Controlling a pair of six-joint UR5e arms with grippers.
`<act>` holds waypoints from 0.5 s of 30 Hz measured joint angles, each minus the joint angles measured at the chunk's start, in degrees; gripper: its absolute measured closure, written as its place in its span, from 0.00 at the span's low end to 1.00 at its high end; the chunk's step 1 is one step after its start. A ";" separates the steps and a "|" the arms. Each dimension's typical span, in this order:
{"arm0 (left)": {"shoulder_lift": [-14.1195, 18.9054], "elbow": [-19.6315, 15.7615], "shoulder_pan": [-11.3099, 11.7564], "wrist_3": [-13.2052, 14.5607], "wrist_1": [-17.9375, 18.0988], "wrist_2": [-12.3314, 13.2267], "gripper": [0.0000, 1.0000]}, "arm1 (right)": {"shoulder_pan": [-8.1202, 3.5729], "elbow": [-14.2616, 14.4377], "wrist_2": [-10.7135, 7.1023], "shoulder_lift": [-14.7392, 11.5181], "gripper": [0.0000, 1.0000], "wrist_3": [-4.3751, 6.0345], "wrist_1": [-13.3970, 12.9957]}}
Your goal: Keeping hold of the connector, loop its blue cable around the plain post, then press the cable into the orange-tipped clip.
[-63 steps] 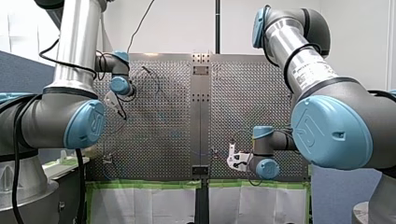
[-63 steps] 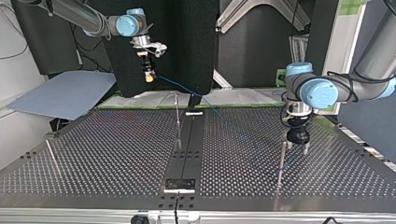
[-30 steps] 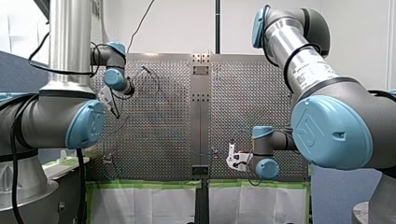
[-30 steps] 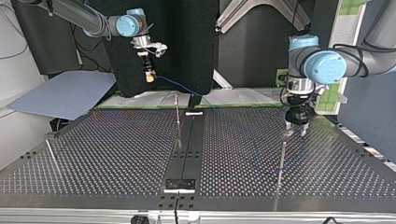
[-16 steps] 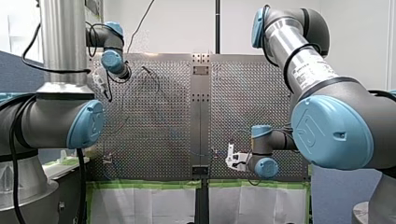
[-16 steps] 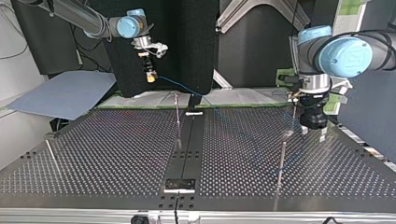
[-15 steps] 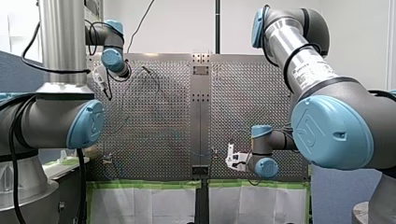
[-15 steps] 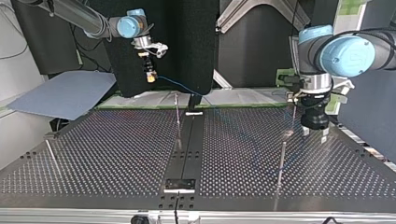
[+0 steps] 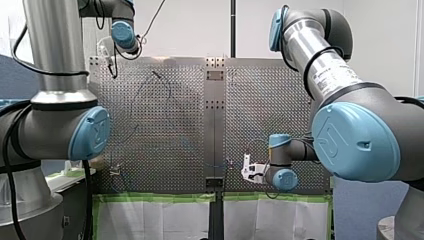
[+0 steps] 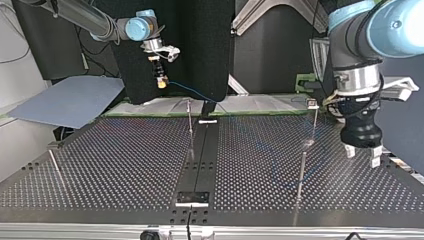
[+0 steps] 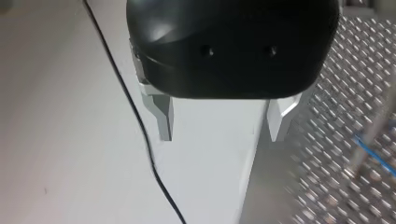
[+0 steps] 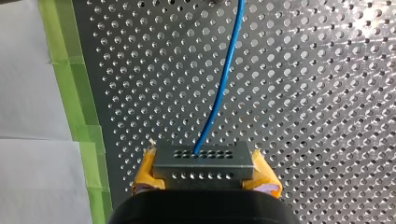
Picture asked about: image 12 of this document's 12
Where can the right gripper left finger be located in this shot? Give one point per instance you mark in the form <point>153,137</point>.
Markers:
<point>146,174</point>

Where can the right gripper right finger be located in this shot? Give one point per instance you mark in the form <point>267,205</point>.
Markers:
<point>264,179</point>

